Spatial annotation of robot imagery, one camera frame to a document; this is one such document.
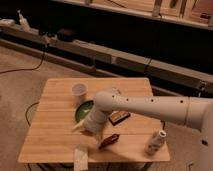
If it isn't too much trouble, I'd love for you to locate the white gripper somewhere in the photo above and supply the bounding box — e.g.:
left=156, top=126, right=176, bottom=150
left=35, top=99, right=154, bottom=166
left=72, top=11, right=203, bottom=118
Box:
left=72, top=108, right=108, bottom=142

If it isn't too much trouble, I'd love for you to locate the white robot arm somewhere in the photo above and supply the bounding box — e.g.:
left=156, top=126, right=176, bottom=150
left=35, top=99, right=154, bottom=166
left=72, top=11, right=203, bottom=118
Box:
left=73, top=88, right=213, bottom=171

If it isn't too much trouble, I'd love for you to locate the white ceramic cup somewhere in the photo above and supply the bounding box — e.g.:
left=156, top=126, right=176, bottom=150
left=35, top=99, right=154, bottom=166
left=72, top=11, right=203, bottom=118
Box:
left=72, top=83, right=87, bottom=104

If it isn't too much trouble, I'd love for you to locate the green bowl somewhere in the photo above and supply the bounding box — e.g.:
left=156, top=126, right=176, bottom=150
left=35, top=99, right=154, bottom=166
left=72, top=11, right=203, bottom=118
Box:
left=75, top=100, right=93, bottom=123

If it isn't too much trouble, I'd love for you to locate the red-brown oblong object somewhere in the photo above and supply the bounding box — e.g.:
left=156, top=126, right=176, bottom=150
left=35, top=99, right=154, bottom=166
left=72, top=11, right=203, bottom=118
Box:
left=99, top=134, right=120, bottom=149

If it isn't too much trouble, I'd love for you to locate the wooden table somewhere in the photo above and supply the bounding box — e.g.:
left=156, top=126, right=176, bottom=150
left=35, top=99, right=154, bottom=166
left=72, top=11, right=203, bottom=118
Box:
left=18, top=78, right=170, bottom=163

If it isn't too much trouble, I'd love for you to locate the white plastic bottle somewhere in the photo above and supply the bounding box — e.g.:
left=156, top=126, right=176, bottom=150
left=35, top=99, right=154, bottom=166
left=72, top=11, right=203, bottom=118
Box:
left=144, top=130, right=167, bottom=156

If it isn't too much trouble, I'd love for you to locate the black device on ledge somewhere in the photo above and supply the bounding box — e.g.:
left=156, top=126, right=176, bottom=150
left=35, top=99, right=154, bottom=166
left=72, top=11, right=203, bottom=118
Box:
left=57, top=29, right=76, bottom=42

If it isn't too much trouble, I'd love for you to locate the white spray bottle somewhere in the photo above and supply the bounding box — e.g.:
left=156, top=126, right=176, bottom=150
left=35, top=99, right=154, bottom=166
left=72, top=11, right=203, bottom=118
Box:
left=18, top=10, right=30, bottom=32

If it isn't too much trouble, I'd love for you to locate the black cable on floor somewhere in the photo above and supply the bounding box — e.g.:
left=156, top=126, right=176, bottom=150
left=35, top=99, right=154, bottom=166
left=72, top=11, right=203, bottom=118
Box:
left=0, top=49, right=46, bottom=76

